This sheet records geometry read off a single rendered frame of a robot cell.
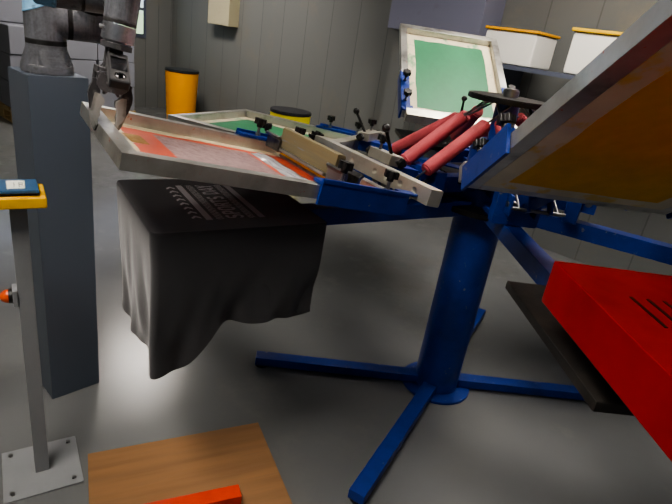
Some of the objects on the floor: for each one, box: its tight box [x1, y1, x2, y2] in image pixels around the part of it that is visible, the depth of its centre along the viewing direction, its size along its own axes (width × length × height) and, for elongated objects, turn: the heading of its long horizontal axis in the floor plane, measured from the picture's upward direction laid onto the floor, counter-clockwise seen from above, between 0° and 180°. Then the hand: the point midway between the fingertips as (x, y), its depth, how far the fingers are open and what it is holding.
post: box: [0, 184, 84, 504], centre depth 153 cm, size 22×22×96 cm
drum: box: [270, 106, 312, 124], centre depth 547 cm, size 44×42×67 cm
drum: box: [165, 67, 199, 119], centre depth 721 cm, size 45×45×71 cm
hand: (105, 127), depth 129 cm, fingers closed on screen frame, 4 cm apart
